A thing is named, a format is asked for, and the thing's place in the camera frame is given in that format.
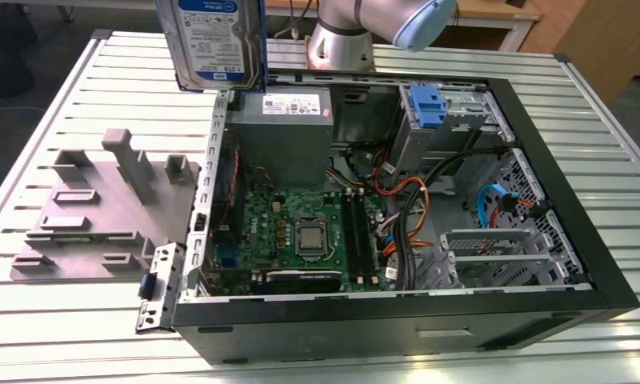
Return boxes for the grey power supply unit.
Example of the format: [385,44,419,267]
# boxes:
[227,86,334,189]

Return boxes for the black PC case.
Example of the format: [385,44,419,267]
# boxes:
[169,66,640,367]

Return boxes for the orange yellow wire bundle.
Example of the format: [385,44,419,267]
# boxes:
[371,150,433,261]

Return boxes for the brown wooden cabinet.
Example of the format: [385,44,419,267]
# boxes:
[520,0,640,103]

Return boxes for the hard disk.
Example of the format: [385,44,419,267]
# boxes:
[153,0,270,94]

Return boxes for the grey parts rack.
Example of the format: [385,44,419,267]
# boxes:
[8,128,201,283]

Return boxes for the black office chair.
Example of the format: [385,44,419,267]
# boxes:
[0,0,38,99]

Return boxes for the blue drive carrier latch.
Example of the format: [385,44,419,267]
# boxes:
[409,86,449,130]

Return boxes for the blue data wire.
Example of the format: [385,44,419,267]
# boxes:
[478,182,514,229]

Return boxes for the silver CPU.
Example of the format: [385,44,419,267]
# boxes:
[297,228,325,250]

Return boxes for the CPU socket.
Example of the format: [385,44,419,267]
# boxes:
[290,215,333,262]

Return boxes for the green motherboard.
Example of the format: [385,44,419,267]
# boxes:
[201,187,401,297]

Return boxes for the green RAM stick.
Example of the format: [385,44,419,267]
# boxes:
[51,235,107,244]

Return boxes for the thick black cable bundle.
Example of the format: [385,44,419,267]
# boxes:
[391,146,513,291]

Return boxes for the black graphics card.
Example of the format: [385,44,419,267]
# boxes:
[249,268,345,297]

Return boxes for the silver drive cage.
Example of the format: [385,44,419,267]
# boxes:
[387,83,513,177]

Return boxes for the metal expansion slot latch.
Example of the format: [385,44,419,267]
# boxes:
[134,241,189,335]

